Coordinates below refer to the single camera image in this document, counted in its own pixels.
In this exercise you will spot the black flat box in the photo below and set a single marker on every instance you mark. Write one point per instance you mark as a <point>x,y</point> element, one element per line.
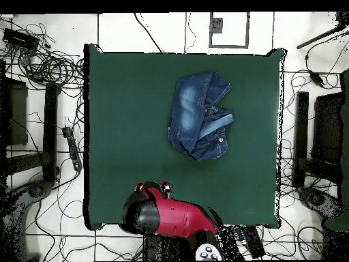
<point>20,38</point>

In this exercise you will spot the small grey square plate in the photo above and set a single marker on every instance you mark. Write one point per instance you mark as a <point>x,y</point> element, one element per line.
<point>217,25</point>

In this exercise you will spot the dark rectangular panel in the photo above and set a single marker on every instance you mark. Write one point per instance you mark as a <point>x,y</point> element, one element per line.
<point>17,114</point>
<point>327,128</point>

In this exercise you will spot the grey square frame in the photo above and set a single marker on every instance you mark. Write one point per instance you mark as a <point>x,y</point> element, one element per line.
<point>247,30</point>

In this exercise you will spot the black power adapter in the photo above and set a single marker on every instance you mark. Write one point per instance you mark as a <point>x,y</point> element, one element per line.
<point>316,78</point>

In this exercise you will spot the black rectangular device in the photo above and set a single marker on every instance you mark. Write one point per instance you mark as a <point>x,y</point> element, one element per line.
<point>253,241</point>

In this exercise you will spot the blue denim jeans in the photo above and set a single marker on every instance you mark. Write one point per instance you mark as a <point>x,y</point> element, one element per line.
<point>188,109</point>

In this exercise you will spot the dark green table cloth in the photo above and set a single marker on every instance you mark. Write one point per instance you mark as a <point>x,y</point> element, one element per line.
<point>131,136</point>

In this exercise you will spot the grey wheeled stand base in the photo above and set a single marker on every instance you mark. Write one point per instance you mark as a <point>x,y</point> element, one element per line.
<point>16,207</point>
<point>319,200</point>

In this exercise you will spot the black upright stand bar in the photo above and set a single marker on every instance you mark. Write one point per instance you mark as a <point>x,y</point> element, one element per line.
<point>301,131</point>
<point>50,131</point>

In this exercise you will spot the black power strip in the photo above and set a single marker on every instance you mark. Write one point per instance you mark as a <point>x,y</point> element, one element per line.
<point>72,147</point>

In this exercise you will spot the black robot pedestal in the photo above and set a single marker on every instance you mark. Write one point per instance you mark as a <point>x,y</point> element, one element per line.
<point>163,248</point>

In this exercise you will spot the black tripod pole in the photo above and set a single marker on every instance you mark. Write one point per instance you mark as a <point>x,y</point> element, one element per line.
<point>321,36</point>

